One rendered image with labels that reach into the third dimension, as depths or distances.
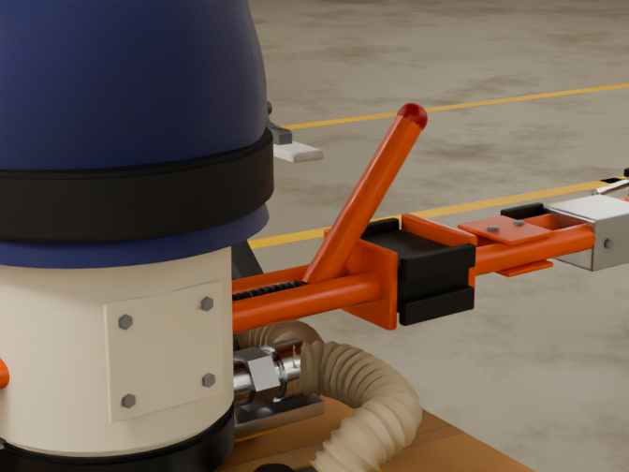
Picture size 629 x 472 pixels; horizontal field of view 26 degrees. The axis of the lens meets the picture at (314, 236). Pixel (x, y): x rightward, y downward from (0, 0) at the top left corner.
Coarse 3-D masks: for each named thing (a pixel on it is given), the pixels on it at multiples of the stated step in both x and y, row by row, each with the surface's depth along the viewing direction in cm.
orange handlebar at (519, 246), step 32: (480, 224) 110; (512, 224) 110; (544, 224) 114; (480, 256) 104; (512, 256) 106; (544, 256) 108; (256, 288) 97; (320, 288) 96; (352, 288) 97; (256, 320) 93; (288, 320) 95; (0, 384) 83
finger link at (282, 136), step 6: (270, 120) 118; (270, 126) 117; (276, 126) 117; (276, 132) 115; (282, 132) 115; (288, 132) 115; (276, 138) 115; (282, 138) 115; (288, 138) 115; (276, 144) 115; (282, 144) 115
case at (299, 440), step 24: (336, 408) 112; (288, 432) 108; (312, 432) 108; (432, 432) 108; (456, 432) 108; (240, 456) 103; (264, 456) 103; (288, 456) 103; (312, 456) 103; (408, 456) 103; (432, 456) 103; (456, 456) 103; (480, 456) 103; (504, 456) 103
